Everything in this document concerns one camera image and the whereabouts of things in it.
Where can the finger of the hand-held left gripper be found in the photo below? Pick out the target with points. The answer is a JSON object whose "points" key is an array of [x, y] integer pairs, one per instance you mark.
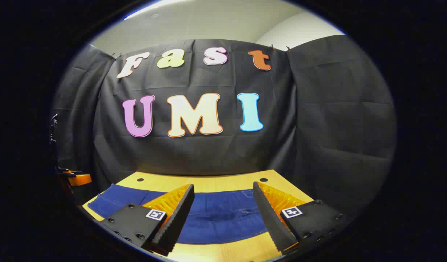
{"points": [[80, 179]]}

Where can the blue denim jeans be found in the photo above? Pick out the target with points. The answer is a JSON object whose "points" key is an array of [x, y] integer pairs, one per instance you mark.
{"points": [[220, 218]]}

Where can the black backdrop cloth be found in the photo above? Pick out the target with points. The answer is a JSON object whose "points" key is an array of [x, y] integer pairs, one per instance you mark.
{"points": [[209, 153]]}

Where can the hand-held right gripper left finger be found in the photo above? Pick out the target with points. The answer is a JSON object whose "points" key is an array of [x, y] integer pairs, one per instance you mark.
{"points": [[177, 221]]}

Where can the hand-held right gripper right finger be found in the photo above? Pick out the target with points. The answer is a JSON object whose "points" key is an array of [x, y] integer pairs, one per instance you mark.
{"points": [[271, 220]]}

